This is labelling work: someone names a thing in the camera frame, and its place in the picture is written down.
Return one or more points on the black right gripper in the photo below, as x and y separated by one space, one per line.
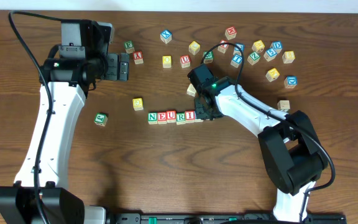
202 107

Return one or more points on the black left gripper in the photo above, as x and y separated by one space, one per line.
113 66

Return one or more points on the blue P wooden block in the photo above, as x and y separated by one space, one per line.
198 120

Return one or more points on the red i block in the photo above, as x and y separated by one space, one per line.
189 117
223 47

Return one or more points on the green R wooden block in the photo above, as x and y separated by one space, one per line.
180 119

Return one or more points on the red u block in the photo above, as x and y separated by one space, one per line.
185 61
171 116

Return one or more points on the red E wooden block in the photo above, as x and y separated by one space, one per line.
162 118

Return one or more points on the green N wooden block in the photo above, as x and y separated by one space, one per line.
153 118

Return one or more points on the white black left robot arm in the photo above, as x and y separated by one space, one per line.
40 193

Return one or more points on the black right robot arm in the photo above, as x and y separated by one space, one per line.
294 158

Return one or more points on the red X wooden block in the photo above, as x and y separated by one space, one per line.
138 57

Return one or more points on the green F wooden block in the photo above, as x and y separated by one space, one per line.
129 47

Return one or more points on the plain wood top block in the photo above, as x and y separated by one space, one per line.
191 90

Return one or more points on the yellow G wooden block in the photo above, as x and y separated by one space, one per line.
137 104

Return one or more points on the yellow O wooden block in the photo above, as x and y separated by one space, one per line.
167 61

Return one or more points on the green B wooden block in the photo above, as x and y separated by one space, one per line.
208 58

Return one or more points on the blue X wooden block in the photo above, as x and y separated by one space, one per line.
166 36

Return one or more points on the green J wooden block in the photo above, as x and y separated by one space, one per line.
101 119

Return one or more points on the blue T wooden block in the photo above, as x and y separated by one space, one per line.
237 61

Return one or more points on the yellow block upper middle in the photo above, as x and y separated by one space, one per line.
194 47

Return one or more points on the blue L wooden block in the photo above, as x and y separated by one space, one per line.
238 49

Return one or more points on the green Z wooden block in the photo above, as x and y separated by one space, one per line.
253 58

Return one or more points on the yellow A wooden block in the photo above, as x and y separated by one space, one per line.
272 74

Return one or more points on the wood L top block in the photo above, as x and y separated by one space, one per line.
283 105

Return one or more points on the red H wooden block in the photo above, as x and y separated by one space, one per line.
230 33

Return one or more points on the yellow block near D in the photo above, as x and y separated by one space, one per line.
258 46

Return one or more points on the blue 5 wooden block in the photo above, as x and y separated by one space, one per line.
270 54

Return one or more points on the blue D block lower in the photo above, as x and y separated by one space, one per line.
290 82

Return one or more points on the blue d block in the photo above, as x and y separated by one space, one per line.
290 82
276 46

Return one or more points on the blue D block upper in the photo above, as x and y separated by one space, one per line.
276 46

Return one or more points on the yellow 8 wooden block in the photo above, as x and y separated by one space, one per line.
288 57

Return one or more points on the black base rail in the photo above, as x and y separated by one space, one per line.
136 218

